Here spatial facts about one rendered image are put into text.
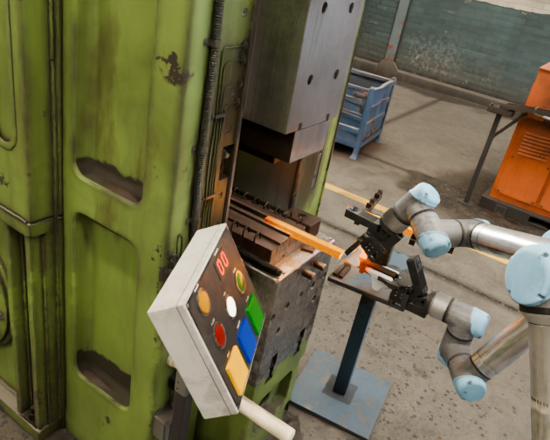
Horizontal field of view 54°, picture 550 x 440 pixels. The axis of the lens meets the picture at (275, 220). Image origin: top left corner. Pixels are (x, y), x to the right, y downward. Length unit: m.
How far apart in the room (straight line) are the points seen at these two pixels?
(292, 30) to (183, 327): 0.76
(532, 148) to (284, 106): 3.75
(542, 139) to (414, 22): 4.89
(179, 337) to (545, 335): 0.69
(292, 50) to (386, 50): 8.25
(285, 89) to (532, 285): 0.75
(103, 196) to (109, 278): 0.33
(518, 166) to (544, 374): 3.97
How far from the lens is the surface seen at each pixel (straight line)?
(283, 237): 1.70
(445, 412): 2.80
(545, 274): 1.10
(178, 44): 1.27
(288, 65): 1.40
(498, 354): 1.49
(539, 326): 1.15
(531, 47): 9.01
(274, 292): 1.65
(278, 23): 1.41
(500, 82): 9.12
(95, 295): 1.89
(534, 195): 5.09
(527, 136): 4.98
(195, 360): 1.09
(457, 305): 1.57
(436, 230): 1.43
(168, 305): 1.04
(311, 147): 1.60
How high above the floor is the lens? 1.83
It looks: 28 degrees down
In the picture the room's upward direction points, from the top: 11 degrees clockwise
